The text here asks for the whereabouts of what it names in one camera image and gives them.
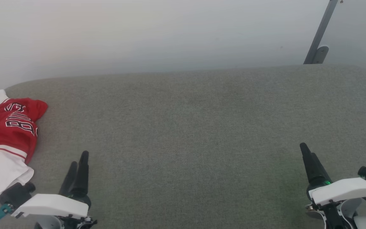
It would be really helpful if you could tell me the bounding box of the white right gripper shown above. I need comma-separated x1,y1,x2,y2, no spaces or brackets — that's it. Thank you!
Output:
300,142,366,207

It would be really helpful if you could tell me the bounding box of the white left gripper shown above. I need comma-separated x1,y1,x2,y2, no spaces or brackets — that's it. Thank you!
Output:
11,151,98,229

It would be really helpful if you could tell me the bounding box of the red and white basketball jersey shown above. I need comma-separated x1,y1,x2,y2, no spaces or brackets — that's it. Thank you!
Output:
0,89,48,210

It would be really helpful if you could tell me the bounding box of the grey fabric sofa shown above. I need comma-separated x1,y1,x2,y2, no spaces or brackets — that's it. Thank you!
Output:
0,64,366,229

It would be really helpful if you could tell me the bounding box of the grey metal pole with bracket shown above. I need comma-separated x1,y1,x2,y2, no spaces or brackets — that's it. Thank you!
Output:
303,0,339,65

